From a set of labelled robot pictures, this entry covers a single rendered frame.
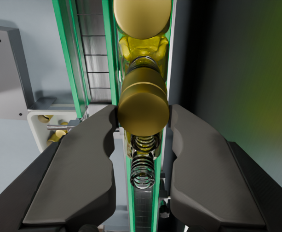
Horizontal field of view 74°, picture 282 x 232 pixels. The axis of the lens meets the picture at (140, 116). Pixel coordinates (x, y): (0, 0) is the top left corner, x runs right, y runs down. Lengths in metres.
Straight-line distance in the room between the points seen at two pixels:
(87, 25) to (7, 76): 0.31
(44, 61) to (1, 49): 0.10
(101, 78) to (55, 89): 0.24
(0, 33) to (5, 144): 0.44
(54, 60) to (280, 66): 0.54
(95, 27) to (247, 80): 0.29
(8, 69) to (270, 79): 0.58
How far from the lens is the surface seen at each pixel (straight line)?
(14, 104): 0.68
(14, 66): 0.61
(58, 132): 0.65
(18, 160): 0.92
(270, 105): 0.22
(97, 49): 0.42
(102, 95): 0.46
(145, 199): 0.72
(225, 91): 0.30
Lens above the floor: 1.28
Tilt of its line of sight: 58 degrees down
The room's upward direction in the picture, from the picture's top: 178 degrees counter-clockwise
